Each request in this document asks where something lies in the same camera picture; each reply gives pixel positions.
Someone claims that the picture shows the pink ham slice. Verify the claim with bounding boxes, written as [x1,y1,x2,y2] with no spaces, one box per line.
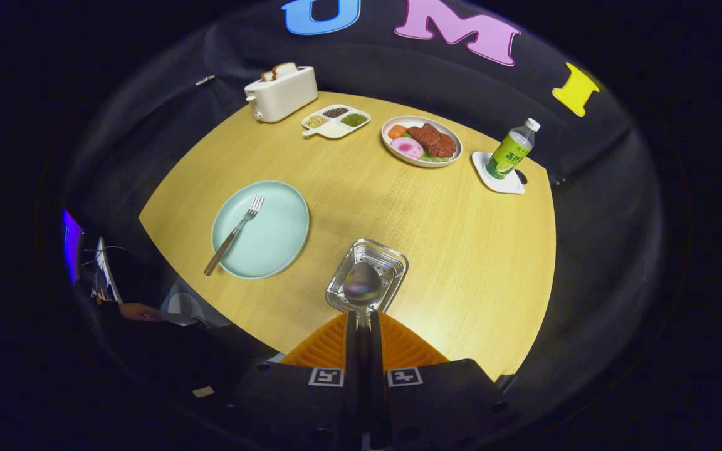
[390,137,425,160]

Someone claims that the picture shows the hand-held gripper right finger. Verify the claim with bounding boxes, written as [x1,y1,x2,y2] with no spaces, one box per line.
[369,311,509,451]

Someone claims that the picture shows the white toaster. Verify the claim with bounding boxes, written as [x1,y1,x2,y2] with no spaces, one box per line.
[244,66,319,123]

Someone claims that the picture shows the metal wire basket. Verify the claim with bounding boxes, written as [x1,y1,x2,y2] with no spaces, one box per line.
[325,238,409,314]

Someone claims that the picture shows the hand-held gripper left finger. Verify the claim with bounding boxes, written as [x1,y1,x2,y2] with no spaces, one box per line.
[226,311,360,451]

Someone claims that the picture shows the white food plate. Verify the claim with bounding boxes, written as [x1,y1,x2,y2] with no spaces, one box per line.
[381,115,463,168]

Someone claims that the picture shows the metal fork wooden handle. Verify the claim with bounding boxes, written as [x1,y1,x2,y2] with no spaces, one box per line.
[204,194,266,277]

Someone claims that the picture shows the green label drink bottle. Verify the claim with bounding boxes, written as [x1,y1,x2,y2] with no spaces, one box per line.
[485,118,542,180]

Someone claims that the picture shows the red meat slices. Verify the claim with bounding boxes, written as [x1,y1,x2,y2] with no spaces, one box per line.
[407,123,458,158]

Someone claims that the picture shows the person's dark clothing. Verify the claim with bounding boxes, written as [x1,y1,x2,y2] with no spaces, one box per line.
[76,247,283,408]

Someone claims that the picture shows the metal spoon wooden handle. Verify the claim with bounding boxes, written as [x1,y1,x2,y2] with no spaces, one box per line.
[342,261,384,402]

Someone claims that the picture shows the grey laptop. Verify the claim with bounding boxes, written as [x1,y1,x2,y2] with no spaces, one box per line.
[90,236,123,304]

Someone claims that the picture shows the purple glowing screen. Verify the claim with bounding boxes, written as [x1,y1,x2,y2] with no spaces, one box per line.
[62,209,83,286]

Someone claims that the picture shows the white square coaster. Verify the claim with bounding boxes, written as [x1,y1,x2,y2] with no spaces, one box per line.
[471,150,526,195]

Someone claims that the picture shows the teal round plate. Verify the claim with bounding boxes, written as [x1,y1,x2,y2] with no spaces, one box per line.
[211,181,310,280]

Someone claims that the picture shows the white divided dish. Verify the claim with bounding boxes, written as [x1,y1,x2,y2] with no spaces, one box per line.
[301,104,372,140]

